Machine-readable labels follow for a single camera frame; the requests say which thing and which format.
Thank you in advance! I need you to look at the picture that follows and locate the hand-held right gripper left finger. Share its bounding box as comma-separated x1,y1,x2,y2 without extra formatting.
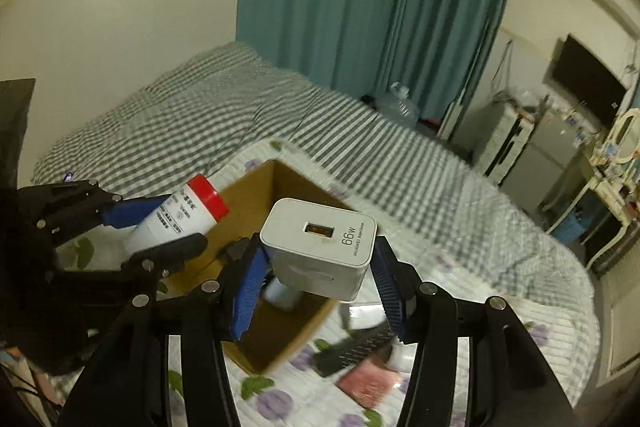
56,233,273,427

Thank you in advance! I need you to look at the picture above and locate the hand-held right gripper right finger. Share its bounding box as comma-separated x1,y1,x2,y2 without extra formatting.
370,237,577,427

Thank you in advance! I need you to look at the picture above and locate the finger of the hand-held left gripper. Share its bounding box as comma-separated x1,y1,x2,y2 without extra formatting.
120,232,209,281
100,194,173,230

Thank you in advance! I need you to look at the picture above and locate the white bottle with red cap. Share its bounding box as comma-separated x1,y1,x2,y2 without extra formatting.
124,173,231,259

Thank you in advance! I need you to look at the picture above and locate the white charger block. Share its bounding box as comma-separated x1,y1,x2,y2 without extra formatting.
260,198,377,303

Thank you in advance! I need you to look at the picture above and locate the cardboard box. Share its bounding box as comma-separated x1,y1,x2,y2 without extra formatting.
164,159,362,376

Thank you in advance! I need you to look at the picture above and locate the small white bottle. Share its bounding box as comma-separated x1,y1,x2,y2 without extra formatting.
263,276,302,311

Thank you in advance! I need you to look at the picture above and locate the white flat packet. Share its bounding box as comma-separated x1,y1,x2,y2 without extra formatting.
344,302,389,333

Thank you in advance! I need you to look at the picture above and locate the small black object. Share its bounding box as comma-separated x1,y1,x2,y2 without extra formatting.
219,238,251,264

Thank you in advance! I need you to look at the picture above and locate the black remote control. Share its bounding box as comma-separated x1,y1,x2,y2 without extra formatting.
312,324,397,378

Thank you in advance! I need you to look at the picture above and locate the pink flat packet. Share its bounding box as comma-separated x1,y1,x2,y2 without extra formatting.
337,356,404,414

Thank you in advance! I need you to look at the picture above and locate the grey checked blanket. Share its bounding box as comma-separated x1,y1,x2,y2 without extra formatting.
32,41,588,268

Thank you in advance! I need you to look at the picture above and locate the dark panel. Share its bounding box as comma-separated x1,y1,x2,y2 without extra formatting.
0,79,37,190

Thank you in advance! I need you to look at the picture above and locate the clear water jug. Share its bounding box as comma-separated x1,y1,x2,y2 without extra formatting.
375,82,420,128

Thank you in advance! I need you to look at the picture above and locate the white drawer cabinet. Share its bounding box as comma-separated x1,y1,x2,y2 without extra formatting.
472,99,538,186

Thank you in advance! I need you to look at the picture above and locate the blue bin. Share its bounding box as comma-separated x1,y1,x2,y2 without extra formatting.
551,207,592,246

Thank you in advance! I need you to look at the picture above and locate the grey small fridge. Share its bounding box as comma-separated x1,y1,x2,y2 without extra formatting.
500,109,593,214

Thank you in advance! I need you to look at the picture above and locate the cream vanity table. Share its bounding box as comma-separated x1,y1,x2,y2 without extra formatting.
542,146,640,275

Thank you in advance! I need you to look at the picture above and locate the cream vanity mirror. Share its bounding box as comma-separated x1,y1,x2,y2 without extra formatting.
606,109,640,168

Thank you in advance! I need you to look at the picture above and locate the black wall television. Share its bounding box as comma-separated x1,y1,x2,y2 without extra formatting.
550,34,629,131

